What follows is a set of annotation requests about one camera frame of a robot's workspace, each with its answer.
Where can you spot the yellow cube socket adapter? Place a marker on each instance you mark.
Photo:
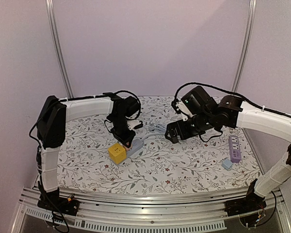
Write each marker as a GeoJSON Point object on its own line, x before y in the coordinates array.
{"type": "Point", "coordinates": [117, 153]}

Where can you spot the aluminium frame post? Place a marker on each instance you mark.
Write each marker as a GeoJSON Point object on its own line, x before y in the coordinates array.
{"type": "Point", "coordinates": [245, 45]}
{"type": "Point", "coordinates": [57, 47]}

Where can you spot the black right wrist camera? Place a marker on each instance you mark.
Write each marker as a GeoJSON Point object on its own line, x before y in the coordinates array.
{"type": "Point", "coordinates": [196, 102]}

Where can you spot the floral patterned table mat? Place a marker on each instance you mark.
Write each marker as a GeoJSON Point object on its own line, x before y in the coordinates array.
{"type": "Point", "coordinates": [159, 167]}

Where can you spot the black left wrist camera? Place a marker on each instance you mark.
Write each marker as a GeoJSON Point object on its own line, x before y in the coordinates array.
{"type": "Point", "coordinates": [132, 113]}

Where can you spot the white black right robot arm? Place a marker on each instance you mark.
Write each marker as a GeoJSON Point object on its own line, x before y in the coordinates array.
{"type": "Point", "coordinates": [237, 111]}

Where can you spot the aluminium front rail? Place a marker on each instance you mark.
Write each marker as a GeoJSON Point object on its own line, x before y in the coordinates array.
{"type": "Point", "coordinates": [183, 213]}

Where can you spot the blue power strip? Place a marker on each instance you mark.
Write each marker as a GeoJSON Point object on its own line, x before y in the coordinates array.
{"type": "Point", "coordinates": [137, 144]}

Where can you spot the purple power strip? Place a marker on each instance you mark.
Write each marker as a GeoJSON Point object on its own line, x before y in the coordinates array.
{"type": "Point", "coordinates": [234, 149]}

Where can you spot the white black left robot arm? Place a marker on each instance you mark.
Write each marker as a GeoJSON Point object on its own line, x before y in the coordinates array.
{"type": "Point", "coordinates": [121, 112]}

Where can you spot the light blue plug adapter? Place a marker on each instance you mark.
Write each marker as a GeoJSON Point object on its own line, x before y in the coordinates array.
{"type": "Point", "coordinates": [226, 164]}

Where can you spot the right aluminium frame post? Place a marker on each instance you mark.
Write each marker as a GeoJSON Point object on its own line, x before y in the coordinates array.
{"type": "Point", "coordinates": [245, 45]}

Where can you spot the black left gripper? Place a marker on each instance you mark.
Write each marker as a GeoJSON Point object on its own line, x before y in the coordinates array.
{"type": "Point", "coordinates": [124, 139]}

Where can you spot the left aluminium frame post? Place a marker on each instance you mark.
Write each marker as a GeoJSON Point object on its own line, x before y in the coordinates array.
{"type": "Point", "coordinates": [57, 47]}

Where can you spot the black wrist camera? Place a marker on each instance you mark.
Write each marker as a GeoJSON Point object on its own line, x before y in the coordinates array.
{"type": "Point", "coordinates": [132, 113]}
{"type": "Point", "coordinates": [196, 102]}

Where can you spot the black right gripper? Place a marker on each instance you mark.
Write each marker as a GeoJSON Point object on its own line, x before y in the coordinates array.
{"type": "Point", "coordinates": [173, 128]}

